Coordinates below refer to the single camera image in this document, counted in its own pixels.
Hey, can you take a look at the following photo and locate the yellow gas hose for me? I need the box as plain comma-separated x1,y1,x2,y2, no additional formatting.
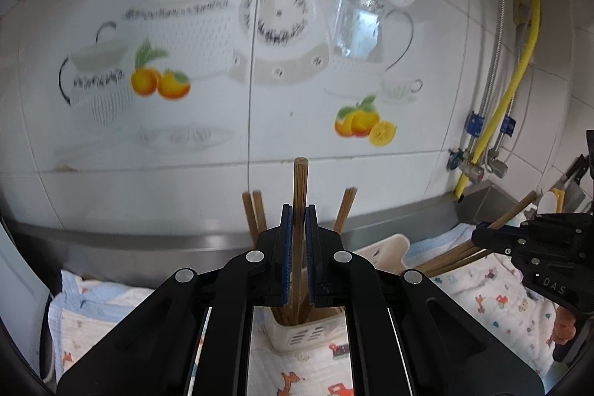
454,0,543,200

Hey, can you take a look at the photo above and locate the animal print cloth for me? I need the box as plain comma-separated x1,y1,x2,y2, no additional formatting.
48,222,566,396

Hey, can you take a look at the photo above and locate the cream plastic utensil holder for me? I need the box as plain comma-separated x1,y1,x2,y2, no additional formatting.
271,233,412,356

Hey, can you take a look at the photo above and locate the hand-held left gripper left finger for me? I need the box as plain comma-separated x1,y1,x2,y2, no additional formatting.
56,203,294,396

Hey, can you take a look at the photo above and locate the metal angle valve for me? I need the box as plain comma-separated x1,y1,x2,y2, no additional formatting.
485,147,509,180

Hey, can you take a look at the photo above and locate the white kitchen appliance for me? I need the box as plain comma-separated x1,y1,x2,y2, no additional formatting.
0,214,53,334

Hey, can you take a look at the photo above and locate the person's right hand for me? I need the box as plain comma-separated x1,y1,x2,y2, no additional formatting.
551,309,579,349

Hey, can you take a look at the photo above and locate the black handled kitchen knife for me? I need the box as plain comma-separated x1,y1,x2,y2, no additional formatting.
551,154,593,217

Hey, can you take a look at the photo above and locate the braided metal hose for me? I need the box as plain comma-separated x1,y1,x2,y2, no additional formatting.
466,0,508,166
489,0,535,156

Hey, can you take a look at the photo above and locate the white plastic utensil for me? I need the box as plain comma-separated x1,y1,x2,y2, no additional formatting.
537,188,558,217

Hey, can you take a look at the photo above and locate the metal valve red handle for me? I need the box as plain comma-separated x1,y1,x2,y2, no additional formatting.
447,147,486,184

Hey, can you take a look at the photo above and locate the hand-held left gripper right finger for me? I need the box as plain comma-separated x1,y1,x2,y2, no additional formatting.
305,205,546,396

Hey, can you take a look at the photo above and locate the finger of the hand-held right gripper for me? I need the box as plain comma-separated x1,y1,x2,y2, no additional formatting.
470,223,528,258

